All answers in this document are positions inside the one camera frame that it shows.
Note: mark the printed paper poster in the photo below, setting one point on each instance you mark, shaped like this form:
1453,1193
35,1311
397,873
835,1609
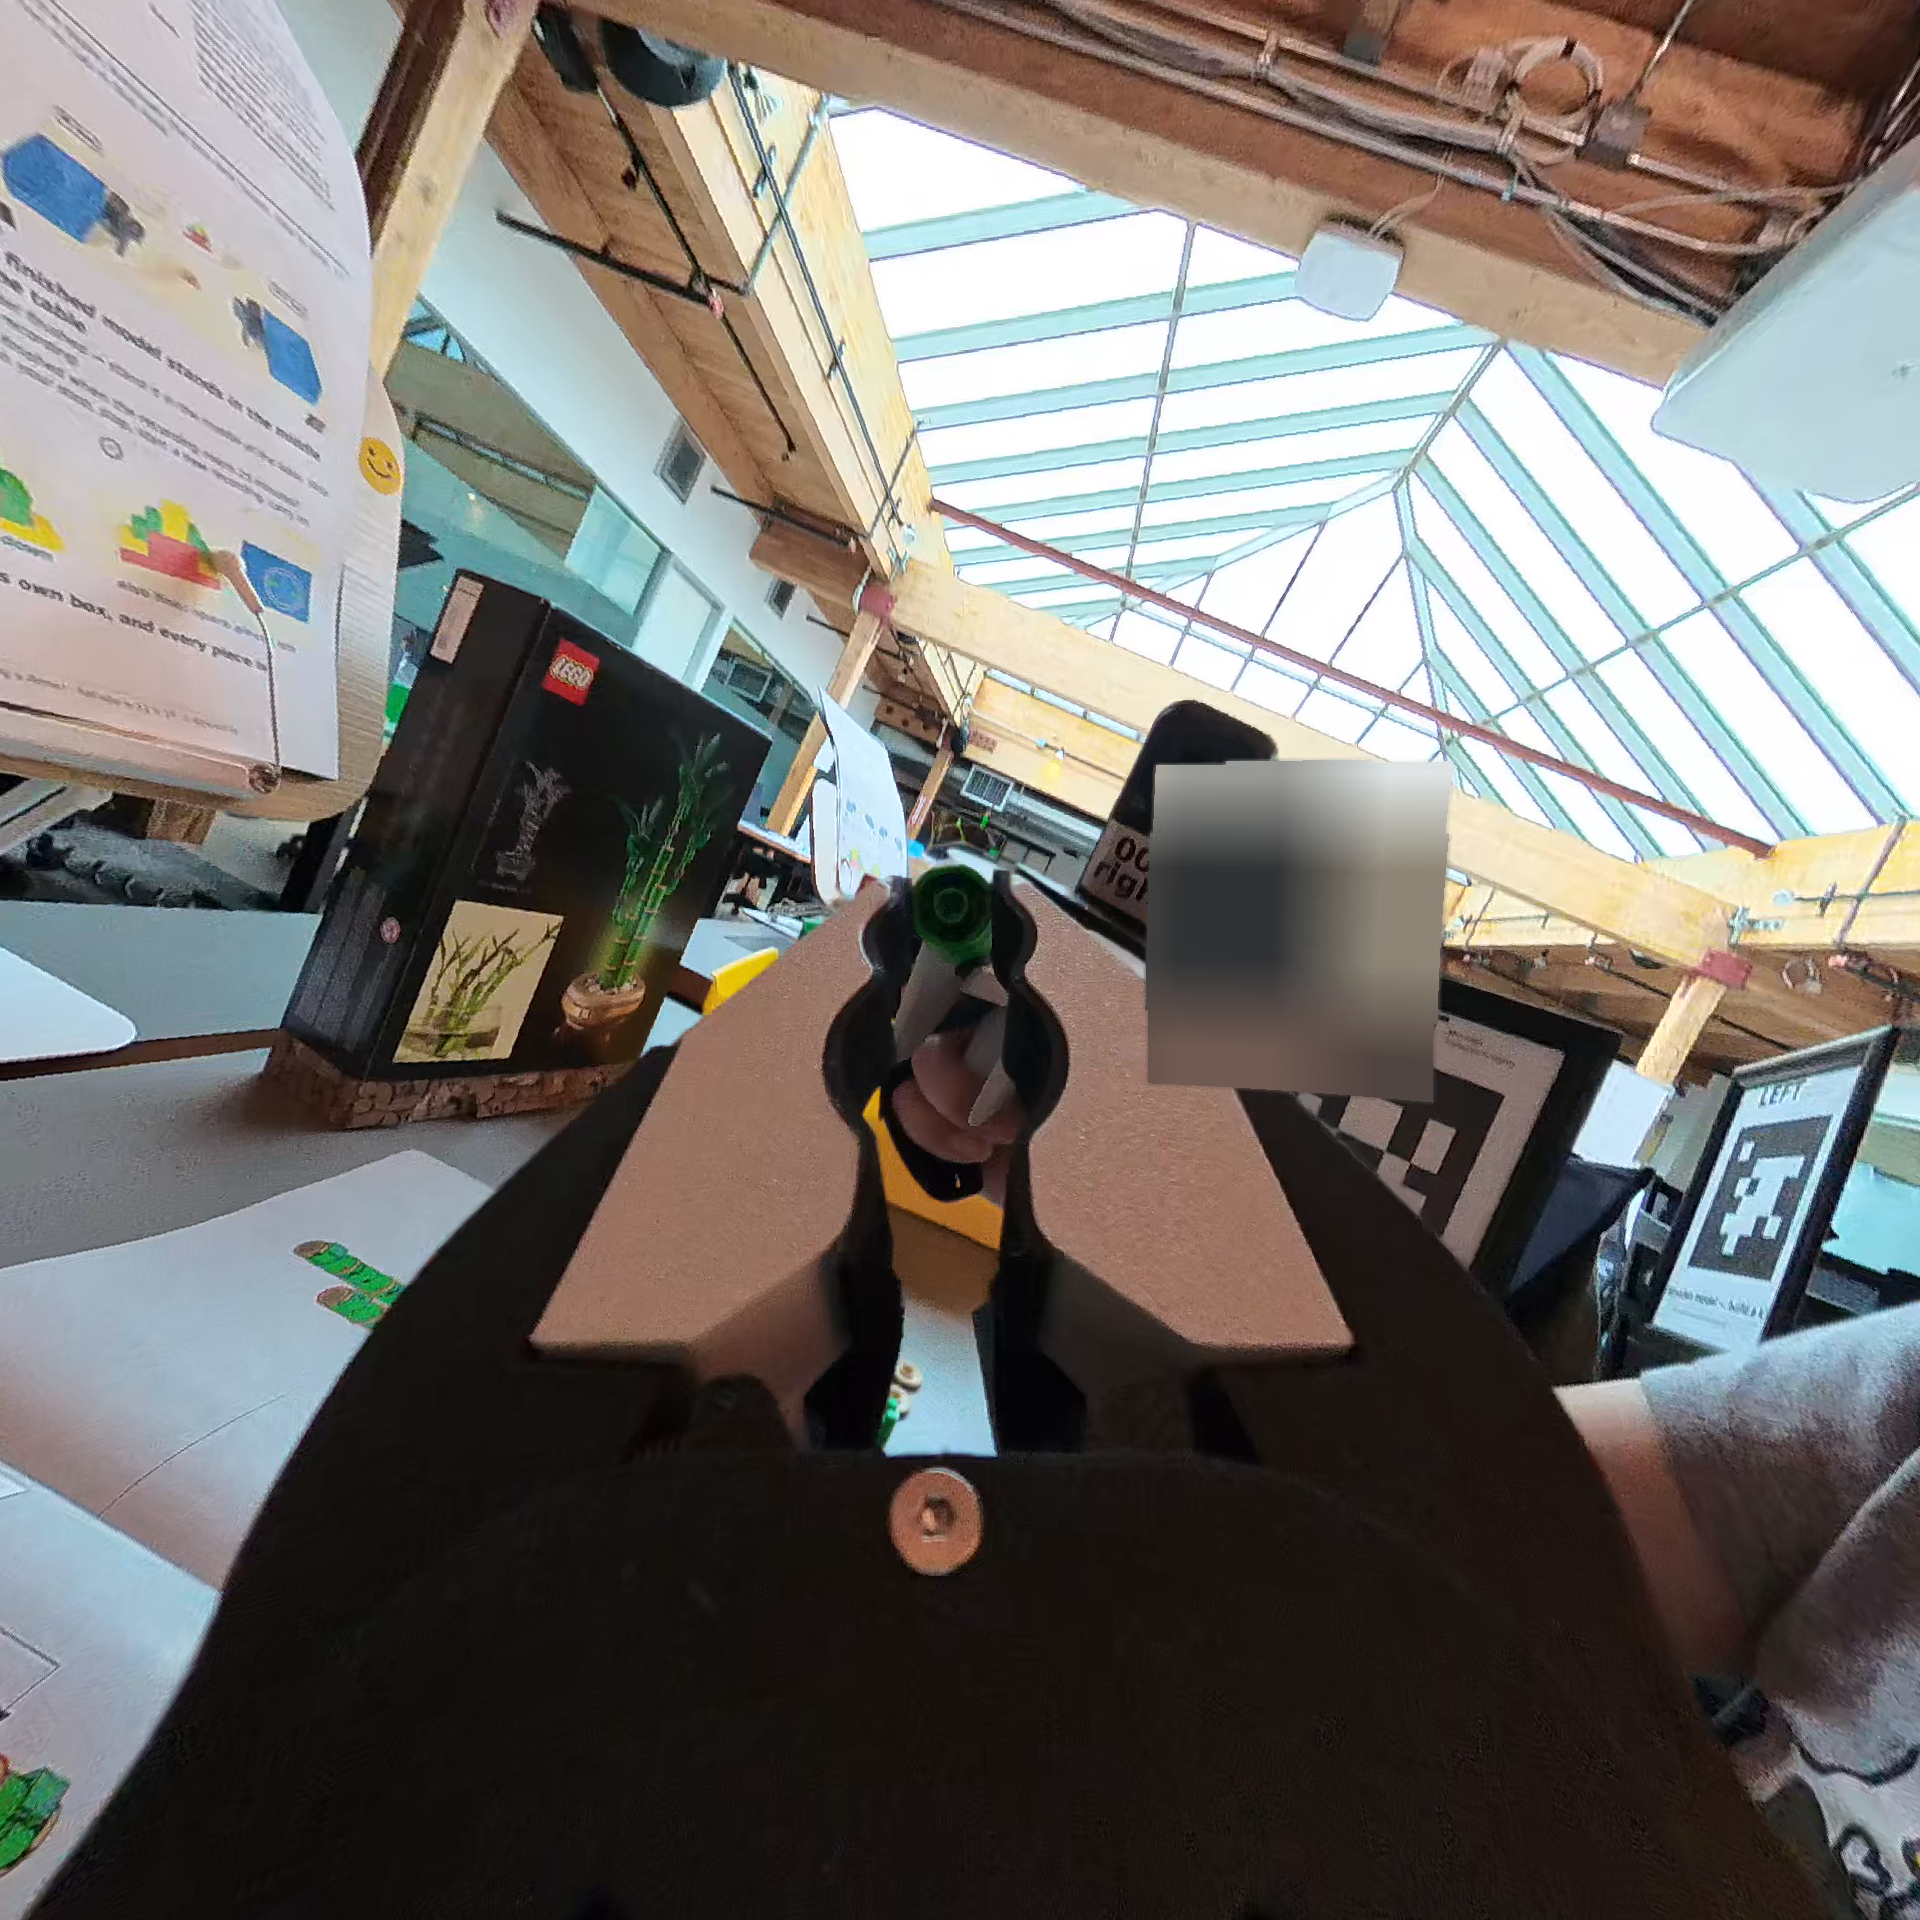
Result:
166,376

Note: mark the white instruction sheet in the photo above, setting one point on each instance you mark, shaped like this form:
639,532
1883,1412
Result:
182,1350
76,1680

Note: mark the yellow plastic bin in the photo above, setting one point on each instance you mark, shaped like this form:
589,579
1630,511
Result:
962,1218

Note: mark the yellow smiley sticker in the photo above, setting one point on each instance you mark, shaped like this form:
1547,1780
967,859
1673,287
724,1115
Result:
380,464

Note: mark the black building set box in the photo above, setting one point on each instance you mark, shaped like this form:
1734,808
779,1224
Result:
524,839

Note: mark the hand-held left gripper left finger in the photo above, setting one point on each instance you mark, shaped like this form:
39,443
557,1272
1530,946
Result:
722,1201

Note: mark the person's left forearm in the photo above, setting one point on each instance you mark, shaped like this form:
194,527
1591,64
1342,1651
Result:
1635,1516

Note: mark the paper document stand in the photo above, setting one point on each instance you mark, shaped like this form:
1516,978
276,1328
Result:
863,810

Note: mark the black round ceiling mount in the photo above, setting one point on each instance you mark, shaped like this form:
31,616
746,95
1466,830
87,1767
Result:
661,59

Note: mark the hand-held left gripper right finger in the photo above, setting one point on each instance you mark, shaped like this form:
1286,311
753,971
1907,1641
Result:
1172,1201

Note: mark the grey desk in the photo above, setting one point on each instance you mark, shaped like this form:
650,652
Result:
150,1142

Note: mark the framed marker sign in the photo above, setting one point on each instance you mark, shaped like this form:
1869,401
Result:
1770,1201
1442,1155

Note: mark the white tray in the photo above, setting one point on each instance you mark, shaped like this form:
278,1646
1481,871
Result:
54,1004

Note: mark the person's right hand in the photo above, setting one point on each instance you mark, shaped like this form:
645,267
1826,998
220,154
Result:
945,1108

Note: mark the cork block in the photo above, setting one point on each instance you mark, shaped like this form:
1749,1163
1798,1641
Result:
436,1096

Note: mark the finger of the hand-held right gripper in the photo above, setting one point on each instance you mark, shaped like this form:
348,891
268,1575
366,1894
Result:
994,1050
927,998

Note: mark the white ceiling box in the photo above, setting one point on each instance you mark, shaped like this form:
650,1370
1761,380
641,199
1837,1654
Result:
1348,270

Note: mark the white lamp panel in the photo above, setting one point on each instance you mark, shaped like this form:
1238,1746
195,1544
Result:
1799,346

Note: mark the green round toy brick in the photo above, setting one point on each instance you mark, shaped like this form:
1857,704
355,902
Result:
955,908

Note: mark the red ceiling pipe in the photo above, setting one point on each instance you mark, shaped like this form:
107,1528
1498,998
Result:
1277,648

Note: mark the glass skylight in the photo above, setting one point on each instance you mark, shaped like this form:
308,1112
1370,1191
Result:
1350,451

